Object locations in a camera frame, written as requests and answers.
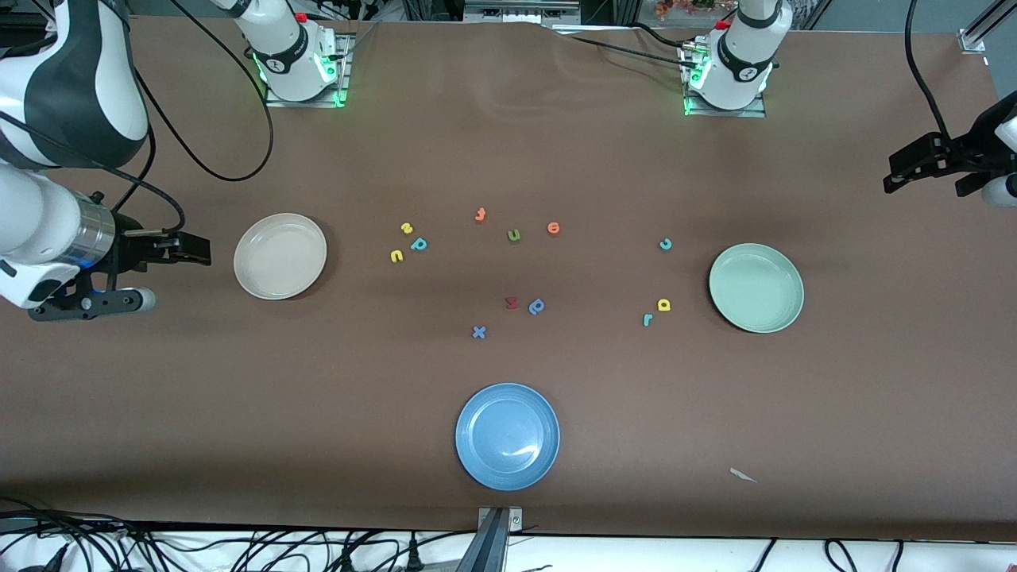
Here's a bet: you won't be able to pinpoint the blue plate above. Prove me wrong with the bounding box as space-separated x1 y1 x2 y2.
455 383 561 492

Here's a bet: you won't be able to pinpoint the aluminium frame profile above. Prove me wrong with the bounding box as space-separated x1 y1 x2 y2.
957 0 1017 55

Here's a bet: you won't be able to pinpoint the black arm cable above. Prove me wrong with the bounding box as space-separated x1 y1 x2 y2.
0 0 275 236
904 0 954 145

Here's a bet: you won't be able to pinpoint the pale beige plate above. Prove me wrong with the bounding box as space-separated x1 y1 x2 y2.
234 213 328 301

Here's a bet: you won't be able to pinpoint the dark camera support beam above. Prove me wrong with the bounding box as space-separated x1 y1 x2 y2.
454 508 509 572

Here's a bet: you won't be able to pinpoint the tangled black cables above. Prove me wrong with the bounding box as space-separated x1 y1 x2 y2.
0 497 446 572

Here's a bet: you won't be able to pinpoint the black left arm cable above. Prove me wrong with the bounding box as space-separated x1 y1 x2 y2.
904 0 954 145

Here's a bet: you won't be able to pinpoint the brown table cover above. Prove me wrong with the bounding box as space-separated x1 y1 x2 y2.
0 14 1017 543

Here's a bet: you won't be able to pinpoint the pale green plate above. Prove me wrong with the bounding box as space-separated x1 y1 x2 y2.
709 243 805 334

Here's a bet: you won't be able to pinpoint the orange patterned object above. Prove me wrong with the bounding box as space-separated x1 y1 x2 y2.
654 0 716 21

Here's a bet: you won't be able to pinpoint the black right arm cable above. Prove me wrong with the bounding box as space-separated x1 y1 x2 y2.
0 0 275 236

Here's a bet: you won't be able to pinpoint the black base cable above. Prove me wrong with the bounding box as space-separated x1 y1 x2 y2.
552 22 700 68

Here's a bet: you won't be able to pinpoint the metal mount bracket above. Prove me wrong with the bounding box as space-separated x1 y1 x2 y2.
477 506 524 533

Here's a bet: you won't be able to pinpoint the grey power strip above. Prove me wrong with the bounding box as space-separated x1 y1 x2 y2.
463 0 582 23

